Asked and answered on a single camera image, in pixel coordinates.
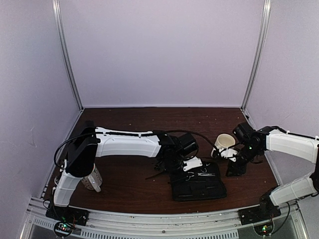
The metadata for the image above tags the black hair clip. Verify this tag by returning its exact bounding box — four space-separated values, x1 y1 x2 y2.
145 170 168 180
197 172 216 177

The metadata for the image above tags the right round circuit board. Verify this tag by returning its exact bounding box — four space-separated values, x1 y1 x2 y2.
254 222 274 237

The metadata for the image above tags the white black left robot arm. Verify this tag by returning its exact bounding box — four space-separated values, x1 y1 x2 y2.
51 121 188 221

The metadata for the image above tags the aluminium corner post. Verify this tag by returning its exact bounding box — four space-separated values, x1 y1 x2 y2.
51 0 84 112
240 0 272 112

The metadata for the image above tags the aluminium front rail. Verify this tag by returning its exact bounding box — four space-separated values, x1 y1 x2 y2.
18 197 310 239

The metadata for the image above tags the patterned mug orange inside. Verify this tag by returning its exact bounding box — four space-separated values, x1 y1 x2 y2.
81 165 103 193

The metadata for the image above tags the aluminium left corner post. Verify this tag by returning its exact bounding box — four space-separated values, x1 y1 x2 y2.
51 0 84 112

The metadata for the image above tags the round circuit board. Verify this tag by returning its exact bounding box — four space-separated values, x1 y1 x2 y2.
53 222 73 237
254 222 274 237

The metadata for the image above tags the cream white mug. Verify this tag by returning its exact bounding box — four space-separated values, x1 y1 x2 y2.
210 133 236 157

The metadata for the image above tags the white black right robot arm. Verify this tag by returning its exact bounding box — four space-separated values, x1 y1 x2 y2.
226 122 319 220

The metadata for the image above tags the aluminium right corner post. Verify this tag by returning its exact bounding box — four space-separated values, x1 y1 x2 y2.
240 0 272 112

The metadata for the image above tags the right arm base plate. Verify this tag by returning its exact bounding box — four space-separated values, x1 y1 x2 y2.
238 206 281 225

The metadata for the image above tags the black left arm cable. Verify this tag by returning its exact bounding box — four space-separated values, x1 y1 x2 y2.
154 129 220 155

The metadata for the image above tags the left round circuit board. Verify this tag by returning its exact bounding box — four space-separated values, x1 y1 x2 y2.
53 222 73 237

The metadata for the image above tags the black zip tool case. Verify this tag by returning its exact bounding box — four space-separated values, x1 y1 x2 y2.
169 162 227 202

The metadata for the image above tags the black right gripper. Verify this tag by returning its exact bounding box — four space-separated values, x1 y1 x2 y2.
226 144 261 177

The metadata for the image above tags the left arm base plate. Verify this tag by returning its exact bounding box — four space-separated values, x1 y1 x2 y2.
45 196 89 226

